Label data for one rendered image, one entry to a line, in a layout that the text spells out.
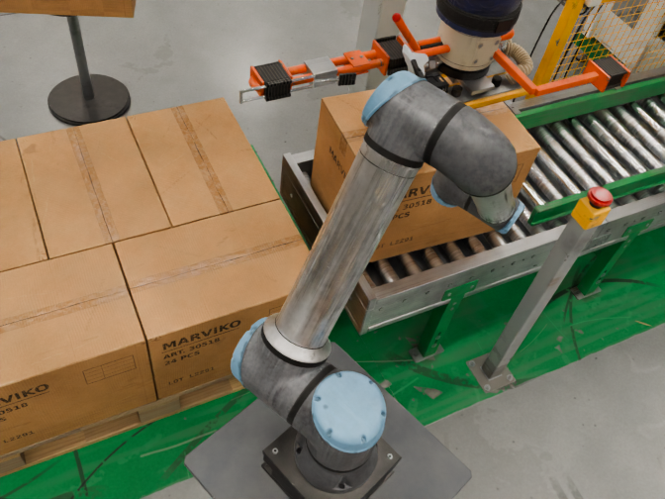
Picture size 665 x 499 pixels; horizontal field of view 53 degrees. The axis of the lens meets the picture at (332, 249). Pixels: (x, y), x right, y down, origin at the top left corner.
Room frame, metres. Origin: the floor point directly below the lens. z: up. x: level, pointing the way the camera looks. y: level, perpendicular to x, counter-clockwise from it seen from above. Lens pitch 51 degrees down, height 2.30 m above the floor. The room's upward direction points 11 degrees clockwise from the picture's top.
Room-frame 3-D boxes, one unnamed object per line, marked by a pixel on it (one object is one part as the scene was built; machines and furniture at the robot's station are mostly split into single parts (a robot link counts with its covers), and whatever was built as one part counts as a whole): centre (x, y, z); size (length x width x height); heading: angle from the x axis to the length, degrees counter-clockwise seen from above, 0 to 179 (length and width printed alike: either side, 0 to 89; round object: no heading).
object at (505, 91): (1.62, -0.32, 1.16); 0.34 x 0.10 x 0.05; 125
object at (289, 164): (1.51, 0.04, 0.58); 0.70 x 0.03 x 0.06; 34
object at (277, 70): (1.36, 0.23, 1.26); 0.08 x 0.07 x 0.05; 125
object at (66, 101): (2.55, 1.36, 0.31); 0.40 x 0.40 x 0.62
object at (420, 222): (1.70, -0.23, 0.75); 0.60 x 0.40 x 0.40; 121
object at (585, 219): (1.41, -0.72, 0.50); 0.07 x 0.07 x 1.00; 34
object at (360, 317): (1.51, 0.04, 0.47); 0.70 x 0.03 x 0.15; 34
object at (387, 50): (1.55, -0.06, 1.26); 0.10 x 0.08 x 0.06; 35
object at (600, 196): (1.41, -0.72, 1.02); 0.07 x 0.07 x 0.04
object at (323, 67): (1.43, 0.12, 1.26); 0.07 x 0.07 x 0.04; 35
